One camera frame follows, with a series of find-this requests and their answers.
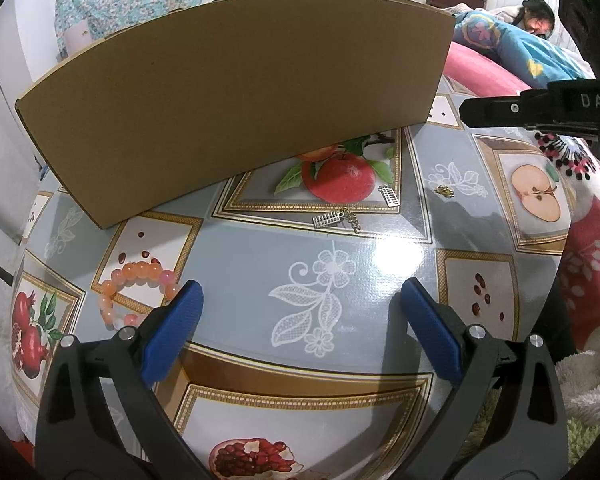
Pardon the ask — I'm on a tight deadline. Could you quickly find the person lying in bed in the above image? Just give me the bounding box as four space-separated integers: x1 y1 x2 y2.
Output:
512 0 555 40

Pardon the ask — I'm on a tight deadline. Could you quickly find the pink bead bracelet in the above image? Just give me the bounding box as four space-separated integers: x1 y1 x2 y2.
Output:
97 259 182 332

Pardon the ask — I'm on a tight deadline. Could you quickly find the fruit pattern tablecloth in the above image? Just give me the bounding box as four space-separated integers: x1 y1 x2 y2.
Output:
12 79 576 479

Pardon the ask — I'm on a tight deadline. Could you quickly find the brown cardboard box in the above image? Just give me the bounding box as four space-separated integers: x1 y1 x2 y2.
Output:
15 0 454 229

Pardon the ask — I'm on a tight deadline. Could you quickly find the pink floral blanket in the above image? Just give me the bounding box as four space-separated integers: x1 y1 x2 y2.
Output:
443 41 600 351

